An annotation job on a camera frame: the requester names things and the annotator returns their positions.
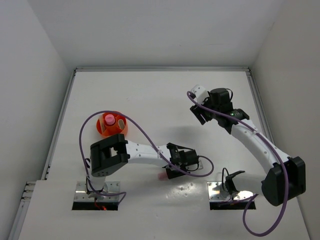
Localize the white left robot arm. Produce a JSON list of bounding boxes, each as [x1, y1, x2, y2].
[[86, 133, 202, 196]]

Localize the black base cable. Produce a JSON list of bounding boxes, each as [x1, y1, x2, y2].
[[221, 167, 246, 198]]

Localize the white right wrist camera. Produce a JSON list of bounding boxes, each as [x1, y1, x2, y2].
[[190, 84, 209, 104]]

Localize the beige white correction tape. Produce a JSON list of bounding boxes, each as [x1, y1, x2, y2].
[[118, 119, 126, 131]]

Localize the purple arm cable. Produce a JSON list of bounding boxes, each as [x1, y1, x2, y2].
[[186, 91, 290, 237], [78, 110, 215, 203]]

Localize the pink highlighter marker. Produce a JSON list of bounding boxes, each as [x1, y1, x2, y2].
[[157, 172, 169, 181]]

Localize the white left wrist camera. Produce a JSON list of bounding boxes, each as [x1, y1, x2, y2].
[[198, 160, 204, 170]]

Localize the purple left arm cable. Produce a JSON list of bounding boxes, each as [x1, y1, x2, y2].
[[78, 110, 215, 203]]

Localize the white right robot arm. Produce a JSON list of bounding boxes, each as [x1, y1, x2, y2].
[[187, 85, 306, 206]]

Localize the metal base plate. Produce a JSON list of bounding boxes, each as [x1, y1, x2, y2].
[[73, 181, 121, 203], [207, 181, 254, 203]]

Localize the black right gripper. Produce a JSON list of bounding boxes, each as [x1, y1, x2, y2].
[[190, 92, 220, 125]]

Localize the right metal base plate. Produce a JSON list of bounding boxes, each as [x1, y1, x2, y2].
[[207, 181, 254, 203]]

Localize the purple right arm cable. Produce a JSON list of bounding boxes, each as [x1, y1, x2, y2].
[[186, 91, 290, 237]]

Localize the orange round divided container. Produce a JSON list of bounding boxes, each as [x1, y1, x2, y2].
[[96, 111, 128, 138]]

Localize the pink capped clear bottle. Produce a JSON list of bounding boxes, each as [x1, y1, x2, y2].
[[104, 114, 116, 126]]

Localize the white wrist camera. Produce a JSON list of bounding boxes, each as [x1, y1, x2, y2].
[[198, 160, 204, 170], [190, 84, 209, 104]]

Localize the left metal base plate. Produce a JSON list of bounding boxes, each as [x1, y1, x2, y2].
[[73, 181, 121, 203]]

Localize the beige yellow pencil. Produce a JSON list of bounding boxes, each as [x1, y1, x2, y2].
[[98, 115, 105, 133]]

